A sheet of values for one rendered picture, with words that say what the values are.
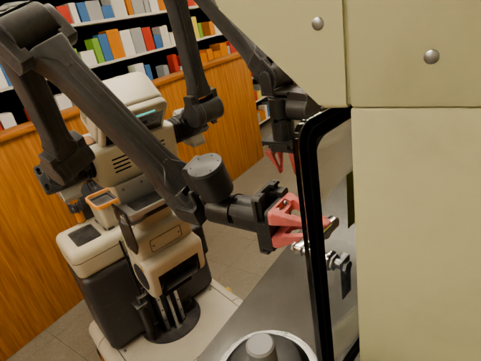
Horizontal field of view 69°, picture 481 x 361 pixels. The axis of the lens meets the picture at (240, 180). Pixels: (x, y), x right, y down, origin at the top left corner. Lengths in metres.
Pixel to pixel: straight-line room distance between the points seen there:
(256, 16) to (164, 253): 1.03
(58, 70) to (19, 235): 1.73
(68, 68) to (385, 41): 0.48
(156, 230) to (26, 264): 1.25
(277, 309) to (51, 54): 0.61
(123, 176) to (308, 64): 0.88
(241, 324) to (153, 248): 0.57
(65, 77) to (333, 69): 0.44
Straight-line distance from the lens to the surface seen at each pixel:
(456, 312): 0.38
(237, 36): 0.88
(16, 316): 2.45
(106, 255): 1.48
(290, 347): 0.40
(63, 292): 2.53
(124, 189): 1.09
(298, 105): 0.80
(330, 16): 0.29
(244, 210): 0.54
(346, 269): 0.44
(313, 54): 0.30
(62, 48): 0.64
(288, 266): 0.86
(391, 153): 0.30
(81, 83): 0.62
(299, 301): 0.77
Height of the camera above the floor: 1.49
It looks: 25 degrees down
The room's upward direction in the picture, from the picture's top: 11 degrees counter-clockwise
